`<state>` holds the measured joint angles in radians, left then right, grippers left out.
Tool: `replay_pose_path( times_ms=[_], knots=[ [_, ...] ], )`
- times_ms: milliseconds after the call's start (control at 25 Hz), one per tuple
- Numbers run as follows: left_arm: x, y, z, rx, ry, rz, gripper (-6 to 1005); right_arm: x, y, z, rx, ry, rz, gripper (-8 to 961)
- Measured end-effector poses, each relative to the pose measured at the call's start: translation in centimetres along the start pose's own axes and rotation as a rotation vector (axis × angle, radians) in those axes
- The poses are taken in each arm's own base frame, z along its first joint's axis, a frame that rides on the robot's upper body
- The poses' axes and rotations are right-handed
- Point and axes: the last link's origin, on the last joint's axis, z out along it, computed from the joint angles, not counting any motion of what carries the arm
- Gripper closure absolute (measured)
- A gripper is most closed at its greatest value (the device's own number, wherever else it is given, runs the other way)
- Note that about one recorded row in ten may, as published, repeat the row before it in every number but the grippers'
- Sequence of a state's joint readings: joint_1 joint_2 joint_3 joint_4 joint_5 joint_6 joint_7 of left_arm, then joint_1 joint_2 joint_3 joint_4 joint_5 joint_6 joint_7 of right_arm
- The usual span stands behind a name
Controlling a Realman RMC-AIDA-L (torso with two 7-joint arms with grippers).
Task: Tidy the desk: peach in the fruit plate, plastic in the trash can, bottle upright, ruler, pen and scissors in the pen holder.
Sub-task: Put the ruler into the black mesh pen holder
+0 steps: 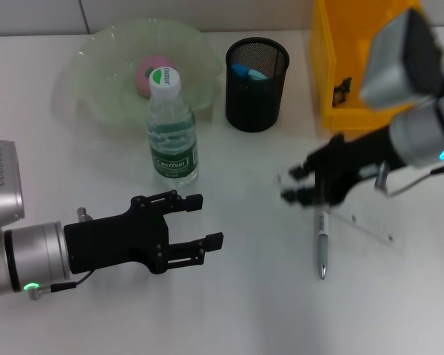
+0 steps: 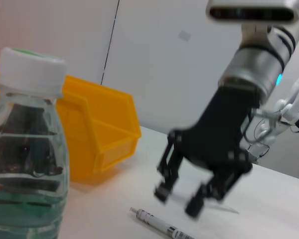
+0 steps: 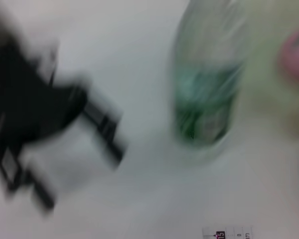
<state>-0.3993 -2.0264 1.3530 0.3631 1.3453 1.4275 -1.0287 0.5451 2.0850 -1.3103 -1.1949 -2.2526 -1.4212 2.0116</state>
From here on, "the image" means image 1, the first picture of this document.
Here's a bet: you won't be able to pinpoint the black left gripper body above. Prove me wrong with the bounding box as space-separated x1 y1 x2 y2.
62 195 171 275

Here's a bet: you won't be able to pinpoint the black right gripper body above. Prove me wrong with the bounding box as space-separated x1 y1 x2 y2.
313 126 400 207

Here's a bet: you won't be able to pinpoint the silver ballpoint pen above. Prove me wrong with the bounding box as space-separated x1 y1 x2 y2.
315 206 331 280

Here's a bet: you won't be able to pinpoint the clear water bottle green label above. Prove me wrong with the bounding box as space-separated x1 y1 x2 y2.
145 67 200 187

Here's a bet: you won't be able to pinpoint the transparent plastic ruler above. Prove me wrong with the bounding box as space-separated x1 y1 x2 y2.
276 169 406 249

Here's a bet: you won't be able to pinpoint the dark green binder clip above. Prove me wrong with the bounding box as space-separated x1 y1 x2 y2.
331 75 353 108

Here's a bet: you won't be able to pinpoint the blue scissors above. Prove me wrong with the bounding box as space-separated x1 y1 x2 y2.
230 63 270 81

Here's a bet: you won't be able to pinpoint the pink toy peach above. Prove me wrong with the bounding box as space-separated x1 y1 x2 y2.
134 53 178 99

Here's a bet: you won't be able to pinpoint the black mesh pen holder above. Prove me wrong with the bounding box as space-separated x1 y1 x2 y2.
224 35 290 133

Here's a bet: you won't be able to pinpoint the green glass fruit plate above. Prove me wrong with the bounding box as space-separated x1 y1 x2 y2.
53 17 225 129

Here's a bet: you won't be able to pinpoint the yellow plastic bin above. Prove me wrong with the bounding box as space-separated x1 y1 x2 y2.
309 0 436 131

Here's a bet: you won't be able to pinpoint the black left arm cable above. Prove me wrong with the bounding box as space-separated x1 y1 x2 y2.
27 269 96 301

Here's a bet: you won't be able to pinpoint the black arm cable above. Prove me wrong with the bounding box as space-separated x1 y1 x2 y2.
27 269 96 301
375 160 444 197

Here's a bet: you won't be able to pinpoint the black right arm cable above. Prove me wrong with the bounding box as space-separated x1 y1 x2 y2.
375 160 444 197

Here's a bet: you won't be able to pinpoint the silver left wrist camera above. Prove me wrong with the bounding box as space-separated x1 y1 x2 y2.
0 139 26 233

